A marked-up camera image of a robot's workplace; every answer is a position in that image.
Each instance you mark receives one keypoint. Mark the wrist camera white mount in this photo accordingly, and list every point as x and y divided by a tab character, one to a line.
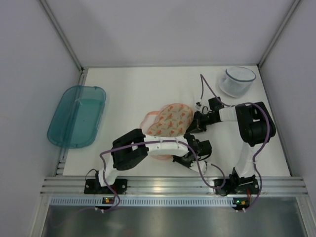
205	168
198	105

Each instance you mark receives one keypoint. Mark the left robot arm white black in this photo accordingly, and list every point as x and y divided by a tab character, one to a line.
132	148

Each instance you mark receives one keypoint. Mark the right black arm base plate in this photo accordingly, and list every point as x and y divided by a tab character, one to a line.
241	186

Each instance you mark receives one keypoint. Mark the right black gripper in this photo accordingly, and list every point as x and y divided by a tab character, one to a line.
199	121

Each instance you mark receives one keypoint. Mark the teal plastic bin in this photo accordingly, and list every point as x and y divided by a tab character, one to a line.
76	120

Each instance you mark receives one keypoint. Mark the white slotted cable duct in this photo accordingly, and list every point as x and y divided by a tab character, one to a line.
148	201

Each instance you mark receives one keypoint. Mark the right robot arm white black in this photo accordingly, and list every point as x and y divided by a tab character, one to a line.
256	128

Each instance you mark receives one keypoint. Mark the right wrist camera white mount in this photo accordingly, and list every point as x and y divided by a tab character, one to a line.
198	105

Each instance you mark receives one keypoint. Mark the aluminium mounting rail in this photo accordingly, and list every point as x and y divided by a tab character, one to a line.
173	186

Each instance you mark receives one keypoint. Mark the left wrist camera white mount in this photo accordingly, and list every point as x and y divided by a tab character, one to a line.
205	168

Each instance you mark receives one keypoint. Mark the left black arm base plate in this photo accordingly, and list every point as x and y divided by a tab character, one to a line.
93	187

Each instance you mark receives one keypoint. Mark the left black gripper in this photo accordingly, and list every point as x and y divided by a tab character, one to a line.
185	160

